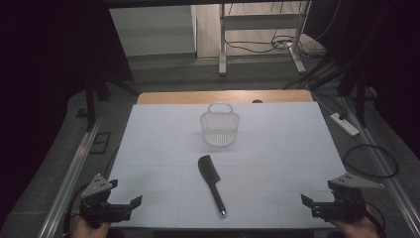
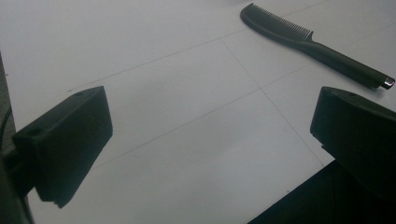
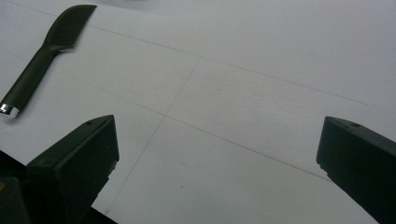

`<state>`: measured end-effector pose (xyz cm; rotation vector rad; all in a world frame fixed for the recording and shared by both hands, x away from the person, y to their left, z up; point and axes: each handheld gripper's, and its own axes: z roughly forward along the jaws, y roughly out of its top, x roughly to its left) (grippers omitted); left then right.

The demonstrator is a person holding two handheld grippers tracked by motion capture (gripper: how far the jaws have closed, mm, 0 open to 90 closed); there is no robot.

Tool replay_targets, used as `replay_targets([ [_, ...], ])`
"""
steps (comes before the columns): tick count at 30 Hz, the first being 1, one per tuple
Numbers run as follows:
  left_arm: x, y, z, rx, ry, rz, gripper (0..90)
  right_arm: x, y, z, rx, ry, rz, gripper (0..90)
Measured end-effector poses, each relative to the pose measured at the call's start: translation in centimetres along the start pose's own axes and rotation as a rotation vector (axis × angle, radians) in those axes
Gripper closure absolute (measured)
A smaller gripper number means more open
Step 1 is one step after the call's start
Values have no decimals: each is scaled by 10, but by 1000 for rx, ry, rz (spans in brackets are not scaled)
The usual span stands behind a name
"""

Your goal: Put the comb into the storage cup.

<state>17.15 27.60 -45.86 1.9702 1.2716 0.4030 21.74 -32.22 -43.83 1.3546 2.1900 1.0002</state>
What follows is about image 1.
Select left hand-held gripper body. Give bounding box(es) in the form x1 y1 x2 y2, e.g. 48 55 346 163
78 174 133 229

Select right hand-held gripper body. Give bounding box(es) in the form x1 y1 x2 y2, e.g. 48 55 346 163
311 173 385 222

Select black comb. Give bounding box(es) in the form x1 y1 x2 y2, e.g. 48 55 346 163
197 154 228 217

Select white plastic basket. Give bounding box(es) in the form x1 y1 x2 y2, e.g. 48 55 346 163
199 101 241 148

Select person's left hand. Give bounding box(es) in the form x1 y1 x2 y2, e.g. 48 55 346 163
70 215 113 238

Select person's right hand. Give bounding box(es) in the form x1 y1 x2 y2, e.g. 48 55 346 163
329 203 381 238

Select white power strip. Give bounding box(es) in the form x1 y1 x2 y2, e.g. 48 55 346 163
330 112 361 137

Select white table cover sheet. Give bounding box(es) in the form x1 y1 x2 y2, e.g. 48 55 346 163
107 101 370 230

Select black stand legs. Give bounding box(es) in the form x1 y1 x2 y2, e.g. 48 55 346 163
338 65 377 128
83 78 140 133

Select black curtain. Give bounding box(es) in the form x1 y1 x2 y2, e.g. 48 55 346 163
0 0 135 229
303 0 420 160

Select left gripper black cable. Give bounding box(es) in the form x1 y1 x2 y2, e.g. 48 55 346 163
63 180 92 236

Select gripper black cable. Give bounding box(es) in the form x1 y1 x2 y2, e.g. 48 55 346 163
365 200 388 238
63 180 92 236

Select aluminium floor rail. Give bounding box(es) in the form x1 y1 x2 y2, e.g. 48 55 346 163
340 95 420 237
38 118 102 238

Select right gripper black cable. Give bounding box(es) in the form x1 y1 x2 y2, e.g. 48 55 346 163
365 200 388 238

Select black looped floor cable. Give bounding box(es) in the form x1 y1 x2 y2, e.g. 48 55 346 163
341 144 400 179

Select tangle of black floor cables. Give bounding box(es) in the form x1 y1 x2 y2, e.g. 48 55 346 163
224 33 326 60

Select white metal stand frame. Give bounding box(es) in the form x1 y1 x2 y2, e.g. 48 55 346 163
217 0 313 76

